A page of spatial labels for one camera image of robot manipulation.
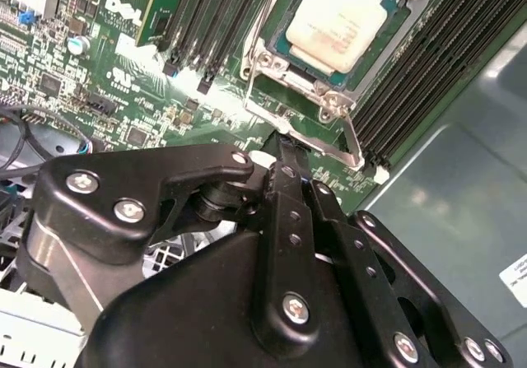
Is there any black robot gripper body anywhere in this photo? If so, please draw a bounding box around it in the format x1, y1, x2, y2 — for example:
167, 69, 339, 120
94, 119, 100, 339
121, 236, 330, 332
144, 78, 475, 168
77, 230, 388, 368

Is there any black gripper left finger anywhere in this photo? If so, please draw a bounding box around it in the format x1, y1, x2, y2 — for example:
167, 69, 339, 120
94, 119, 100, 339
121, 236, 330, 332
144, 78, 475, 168
16, 131, 324, 355

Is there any silver CPU chip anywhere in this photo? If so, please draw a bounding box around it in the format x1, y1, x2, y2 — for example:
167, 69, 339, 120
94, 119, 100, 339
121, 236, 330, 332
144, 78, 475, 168
269, 0, 407, 91

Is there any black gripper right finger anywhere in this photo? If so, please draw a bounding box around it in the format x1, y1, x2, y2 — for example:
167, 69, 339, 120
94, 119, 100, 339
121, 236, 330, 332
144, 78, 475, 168
302, 178, 515, 368

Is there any metal socket cover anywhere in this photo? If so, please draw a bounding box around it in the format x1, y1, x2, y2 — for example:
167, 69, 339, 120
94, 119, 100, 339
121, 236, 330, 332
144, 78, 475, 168
242, 52, 366, 170

